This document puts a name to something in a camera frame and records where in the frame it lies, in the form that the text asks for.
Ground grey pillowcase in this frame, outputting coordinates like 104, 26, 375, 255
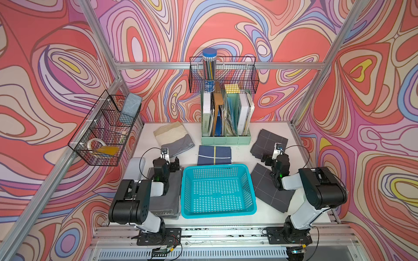
149, 169, 183, 220

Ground teal plastic basket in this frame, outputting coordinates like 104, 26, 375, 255
181, 164, 257, 219

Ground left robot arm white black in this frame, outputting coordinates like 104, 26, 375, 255
108, 157, 182, 234

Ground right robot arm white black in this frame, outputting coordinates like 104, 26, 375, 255
261, 153, 348, 243

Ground beige grey folded cloth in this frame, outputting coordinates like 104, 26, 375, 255
153, 122, 195, 158

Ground navy folded cloth yellow stripe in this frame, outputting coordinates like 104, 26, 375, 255
197, 145, 232, 166

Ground dark grey checked cloth rear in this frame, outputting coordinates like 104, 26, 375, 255
250, 129, 288, 159

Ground dark grey checked cloth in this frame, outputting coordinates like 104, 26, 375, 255
250, 129, 288, 159
250, 164, 295, 213

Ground dark grey checked cloth front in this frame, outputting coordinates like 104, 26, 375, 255
250, 164, 295, 213

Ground white flat tin box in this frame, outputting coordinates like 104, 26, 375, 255
123, 157, 146, 181

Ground yellow flat pad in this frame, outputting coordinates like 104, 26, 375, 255
93, 146, 119, 157

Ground white book in organizer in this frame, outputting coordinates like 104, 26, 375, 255
237, 93, 249, 136

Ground grey blue sponge block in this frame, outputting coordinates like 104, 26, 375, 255
121, 93, 143, 117

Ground green desktop file organizer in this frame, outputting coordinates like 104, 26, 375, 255
201, 93, 255, 146

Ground white tape roll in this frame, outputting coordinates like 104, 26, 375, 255
87, 138, 106, 151

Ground yellow sticky note block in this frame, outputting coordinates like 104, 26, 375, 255
224, 83, 241, 94

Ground blue lidded pencil tube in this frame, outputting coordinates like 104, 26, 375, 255
202, 48, 217, 92

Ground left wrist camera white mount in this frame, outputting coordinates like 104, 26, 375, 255
161, 147, 170, 162

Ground black wire basket left wall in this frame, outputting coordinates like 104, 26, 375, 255
67, 90, 142, 166

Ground black wire basket wall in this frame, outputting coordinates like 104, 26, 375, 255
188, 55, 260, 95
67, 90, 142, 166

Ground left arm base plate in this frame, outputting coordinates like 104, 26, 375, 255
131, 228, 182, 246

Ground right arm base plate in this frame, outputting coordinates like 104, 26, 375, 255
261, 227, 312, 245

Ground black wire basket rear wall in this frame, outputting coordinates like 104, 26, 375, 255
188, 55, 260, 95

